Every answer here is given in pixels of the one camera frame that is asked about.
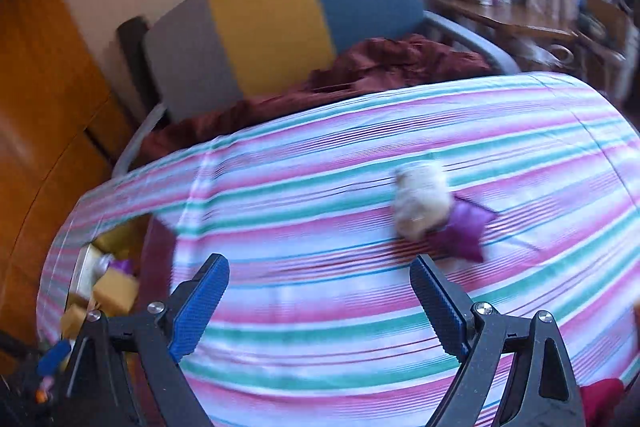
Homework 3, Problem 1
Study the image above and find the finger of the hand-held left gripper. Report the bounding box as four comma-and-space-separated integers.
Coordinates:
37, 339, 72, 377

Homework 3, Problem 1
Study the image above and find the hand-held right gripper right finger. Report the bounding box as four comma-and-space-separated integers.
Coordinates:
409, 253, 586, 427

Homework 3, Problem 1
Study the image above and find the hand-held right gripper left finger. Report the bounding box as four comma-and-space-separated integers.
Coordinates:
62, 253, 231, 427

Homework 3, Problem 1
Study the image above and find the maroon gift box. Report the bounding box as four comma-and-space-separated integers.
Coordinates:
62, 214, 177, 358

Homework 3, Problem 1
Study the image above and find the yellow sponge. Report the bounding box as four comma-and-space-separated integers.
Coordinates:
60, 304, 93, 340
92, 269, 141, 315

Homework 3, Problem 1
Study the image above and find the white carton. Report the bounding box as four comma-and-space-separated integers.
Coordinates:
70, 244, 108, 303

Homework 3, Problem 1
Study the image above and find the white sock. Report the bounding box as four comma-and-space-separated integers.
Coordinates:
392, 161, 453, 240

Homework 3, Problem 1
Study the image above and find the striped bed sheet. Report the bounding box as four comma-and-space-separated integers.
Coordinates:
36, 72, 640, 427

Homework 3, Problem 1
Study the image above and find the red cloth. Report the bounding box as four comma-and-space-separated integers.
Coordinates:
580, 377, 626, 427

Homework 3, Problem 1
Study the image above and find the maroon blanket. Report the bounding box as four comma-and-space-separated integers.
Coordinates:
140, 34, 493, 162

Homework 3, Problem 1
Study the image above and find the wooden wardrobe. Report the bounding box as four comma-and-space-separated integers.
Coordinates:
0, 0, 131, 358

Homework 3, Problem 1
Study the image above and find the trash bin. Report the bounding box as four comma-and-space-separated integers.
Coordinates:
515, 37, 576, 68

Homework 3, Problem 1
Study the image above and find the dark brown board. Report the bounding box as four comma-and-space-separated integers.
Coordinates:
117, 17, 168, 128

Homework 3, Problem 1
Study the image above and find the grey yellow blue sofa chair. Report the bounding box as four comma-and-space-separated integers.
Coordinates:
111, 0, 521, 178

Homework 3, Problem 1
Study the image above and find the wooden table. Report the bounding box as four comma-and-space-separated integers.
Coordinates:
430, 0, 576, 42

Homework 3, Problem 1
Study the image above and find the wooden chair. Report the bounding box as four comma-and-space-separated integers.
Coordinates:
575, 0, 636, 102

